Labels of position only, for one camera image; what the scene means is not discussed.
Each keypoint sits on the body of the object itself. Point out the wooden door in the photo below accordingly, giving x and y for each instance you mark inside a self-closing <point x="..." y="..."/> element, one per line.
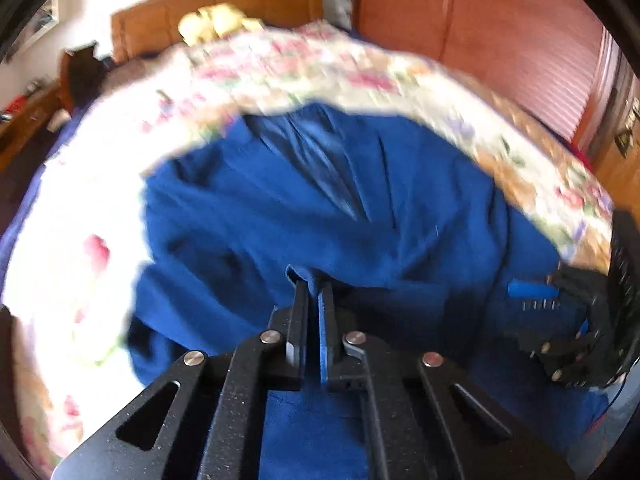
<point x="617" y="175"/>

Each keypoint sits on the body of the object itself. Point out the wooden desk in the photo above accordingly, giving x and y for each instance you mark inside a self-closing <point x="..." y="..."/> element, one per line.
<point x="25" y="120"/>

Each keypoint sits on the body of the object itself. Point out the wooden bed headboard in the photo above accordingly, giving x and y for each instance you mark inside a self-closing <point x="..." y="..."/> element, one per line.
<point x="150" y="20"/>

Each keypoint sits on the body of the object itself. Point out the wooden chair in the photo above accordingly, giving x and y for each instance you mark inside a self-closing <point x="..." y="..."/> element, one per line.
<point x="82" y="77"/>

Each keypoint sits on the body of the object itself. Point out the yellow plush toy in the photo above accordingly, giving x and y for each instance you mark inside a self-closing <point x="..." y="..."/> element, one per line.
<point x="215" y="22"/>

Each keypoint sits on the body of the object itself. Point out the wooden louvered wardrobe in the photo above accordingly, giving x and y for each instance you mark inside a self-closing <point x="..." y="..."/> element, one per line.
<point x="475" y="35"/>

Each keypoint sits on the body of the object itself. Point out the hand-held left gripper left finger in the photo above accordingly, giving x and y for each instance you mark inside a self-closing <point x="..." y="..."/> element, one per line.
<point x="235" y="410"/>

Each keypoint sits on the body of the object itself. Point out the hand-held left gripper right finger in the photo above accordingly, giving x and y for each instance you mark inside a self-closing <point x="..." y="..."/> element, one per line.
<point x="425" y="420"/>

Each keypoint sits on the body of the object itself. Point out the white wall shelf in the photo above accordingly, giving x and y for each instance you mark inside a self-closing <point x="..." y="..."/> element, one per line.
<point x="42" y="22"/>

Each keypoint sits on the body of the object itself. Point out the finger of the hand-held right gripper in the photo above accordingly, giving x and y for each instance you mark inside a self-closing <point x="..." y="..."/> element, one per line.
<point x="570" y="355"/>
<point x="532" y="291"/>

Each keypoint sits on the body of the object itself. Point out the blue suit jacket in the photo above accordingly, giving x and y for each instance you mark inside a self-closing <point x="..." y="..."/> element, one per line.
<point x="250" y="210"/>

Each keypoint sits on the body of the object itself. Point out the floral blanket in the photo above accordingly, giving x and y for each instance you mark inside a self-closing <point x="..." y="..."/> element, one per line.
<point x="75" y="185"/>

